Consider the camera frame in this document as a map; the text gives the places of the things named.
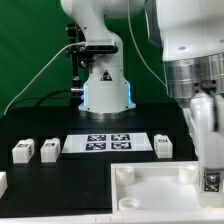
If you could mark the white left obstacle block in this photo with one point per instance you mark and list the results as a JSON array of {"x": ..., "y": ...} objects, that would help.
[{"x": 3, "y": 183}]

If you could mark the black camera stand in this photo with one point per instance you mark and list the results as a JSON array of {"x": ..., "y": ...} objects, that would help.
[{"x": 75, "y": 35}]

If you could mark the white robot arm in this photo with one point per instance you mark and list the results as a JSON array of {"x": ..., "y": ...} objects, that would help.
[{"x": 191, "y": 33}]

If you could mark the white tag sheet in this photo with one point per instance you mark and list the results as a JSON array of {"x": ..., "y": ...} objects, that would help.
[{"x": 117, "y": 142}]

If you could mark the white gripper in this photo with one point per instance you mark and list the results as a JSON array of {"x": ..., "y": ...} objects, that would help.
[{"x": 209, "y": 144}]

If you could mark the white front rail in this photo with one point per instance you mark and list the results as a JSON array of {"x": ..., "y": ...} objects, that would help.
[{"x": 205, "y": 217}]

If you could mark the white square table top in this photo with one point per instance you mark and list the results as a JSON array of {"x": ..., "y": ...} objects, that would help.
[{"x": 160, "y": 187}]

